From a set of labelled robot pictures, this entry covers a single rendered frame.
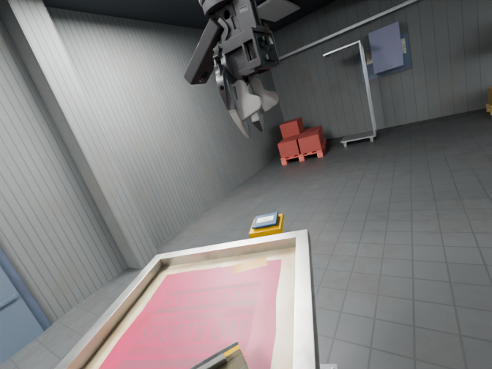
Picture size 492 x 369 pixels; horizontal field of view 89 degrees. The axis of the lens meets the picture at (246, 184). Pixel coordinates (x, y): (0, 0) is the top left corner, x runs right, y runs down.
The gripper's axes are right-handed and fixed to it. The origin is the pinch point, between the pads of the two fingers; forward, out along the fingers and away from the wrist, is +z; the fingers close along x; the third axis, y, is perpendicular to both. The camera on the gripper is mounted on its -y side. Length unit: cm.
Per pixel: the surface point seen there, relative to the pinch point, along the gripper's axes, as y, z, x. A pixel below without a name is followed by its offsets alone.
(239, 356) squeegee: -4.7, 36.7, -17.9
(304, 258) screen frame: -2.7, 37.3, 11.4
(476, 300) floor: 43, 136, 112
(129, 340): -38, 41, -21
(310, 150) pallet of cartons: -170, 117, 483
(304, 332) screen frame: 4.6, 37.3, -9.5
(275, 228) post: -22, 41, 33
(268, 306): -7.8, 40.8, -2.7
